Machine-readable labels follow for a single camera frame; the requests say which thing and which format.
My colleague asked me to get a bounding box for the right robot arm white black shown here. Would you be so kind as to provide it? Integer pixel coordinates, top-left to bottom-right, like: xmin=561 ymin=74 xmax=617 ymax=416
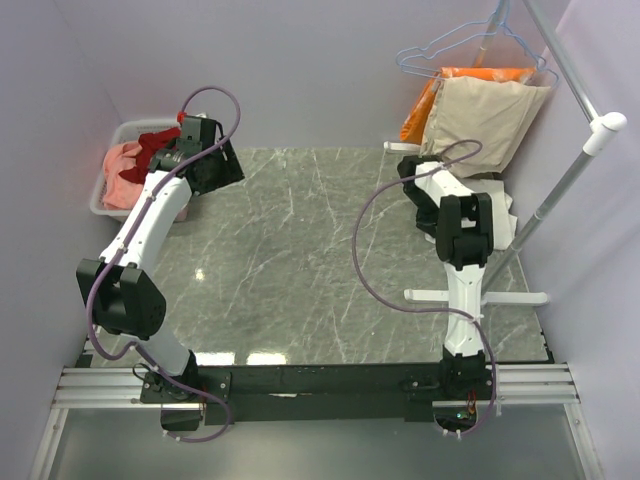
xmin=397 ymin=156 xmax=494 ymax=399

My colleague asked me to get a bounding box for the beige hanging garment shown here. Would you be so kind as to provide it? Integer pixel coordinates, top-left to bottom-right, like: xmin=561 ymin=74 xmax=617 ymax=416
xmin=420 ymin=76 xmax=551 ymax=178

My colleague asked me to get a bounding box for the blue wire hanger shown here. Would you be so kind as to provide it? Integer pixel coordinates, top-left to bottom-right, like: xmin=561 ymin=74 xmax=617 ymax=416
xmin=395 ymin=0 xmax=511 ymax=79
xmin=500 ymin=11 xmax=560 ymax=89

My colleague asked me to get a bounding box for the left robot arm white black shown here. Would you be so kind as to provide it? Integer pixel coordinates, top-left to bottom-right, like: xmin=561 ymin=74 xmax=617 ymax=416
xmin=76 ymin=114 xmax=244 ymax=402

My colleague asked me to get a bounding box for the dark red garment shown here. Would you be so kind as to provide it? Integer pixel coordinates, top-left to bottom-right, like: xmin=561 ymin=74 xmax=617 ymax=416
xmin=119 ymin=127 xmax=181 ymax=184

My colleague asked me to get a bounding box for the aluminium black mounting rail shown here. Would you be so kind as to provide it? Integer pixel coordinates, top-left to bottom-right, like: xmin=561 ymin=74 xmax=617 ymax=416
xmin=52 ymin=353 xmax=579 ymax=434

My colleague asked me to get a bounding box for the orange hanging garment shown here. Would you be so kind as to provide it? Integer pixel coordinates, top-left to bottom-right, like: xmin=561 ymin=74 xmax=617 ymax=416
xmin=399 ymin=67 xmax=536 ymax=145

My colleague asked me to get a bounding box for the white floral print t-shirt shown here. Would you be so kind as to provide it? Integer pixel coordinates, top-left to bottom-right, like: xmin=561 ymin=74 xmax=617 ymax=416
xmin=466 ymin=179 xmax=518 ymax=251

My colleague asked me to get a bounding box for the pink garment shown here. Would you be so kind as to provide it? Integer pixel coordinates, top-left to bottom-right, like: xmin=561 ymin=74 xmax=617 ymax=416
xmin=102 ymin=141 xmax=143 ymax=210

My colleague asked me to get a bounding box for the white plastic laundry basket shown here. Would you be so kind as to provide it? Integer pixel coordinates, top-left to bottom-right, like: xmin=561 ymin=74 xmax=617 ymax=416
xmin=89 ymin=119 xmax=178 ymax=222

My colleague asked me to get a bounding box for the silver white clothes rack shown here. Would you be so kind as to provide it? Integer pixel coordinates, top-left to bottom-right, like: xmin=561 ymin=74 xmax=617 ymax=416
xmin=383 ymin=0 xmax=630 ymax=307

